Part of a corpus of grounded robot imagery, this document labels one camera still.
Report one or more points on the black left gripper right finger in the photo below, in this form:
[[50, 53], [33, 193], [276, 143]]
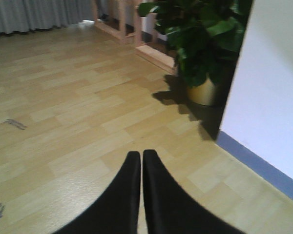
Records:
[[170, 209]]

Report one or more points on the light wooden shelf frame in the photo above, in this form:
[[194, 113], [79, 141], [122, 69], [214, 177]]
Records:
[[142, 49]]

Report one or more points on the grey pleated curtain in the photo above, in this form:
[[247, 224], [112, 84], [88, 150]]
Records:
[[27, 15]]

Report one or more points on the green potted plant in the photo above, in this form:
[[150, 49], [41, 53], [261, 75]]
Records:
[[206, 36]]

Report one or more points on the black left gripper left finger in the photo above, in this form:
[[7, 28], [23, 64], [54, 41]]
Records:
[[116, 210]]

